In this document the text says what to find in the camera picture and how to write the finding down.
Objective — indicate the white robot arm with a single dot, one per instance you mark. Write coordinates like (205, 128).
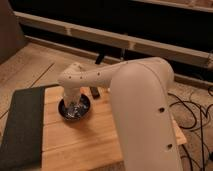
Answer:
(138, 96)

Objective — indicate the dark ceramic bowl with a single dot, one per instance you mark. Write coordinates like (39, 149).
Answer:
(76, 110)

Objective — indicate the metal chair leg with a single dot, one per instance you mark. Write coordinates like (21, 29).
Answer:
(122, 55)

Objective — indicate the black table leg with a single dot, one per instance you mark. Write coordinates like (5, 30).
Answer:
(99, 58)

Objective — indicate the small black rectangular object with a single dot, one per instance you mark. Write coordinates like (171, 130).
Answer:
(95, 93)

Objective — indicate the dark grey mat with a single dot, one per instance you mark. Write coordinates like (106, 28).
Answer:
(22, 139)

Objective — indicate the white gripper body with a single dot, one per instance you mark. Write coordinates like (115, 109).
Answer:
(71, 96)

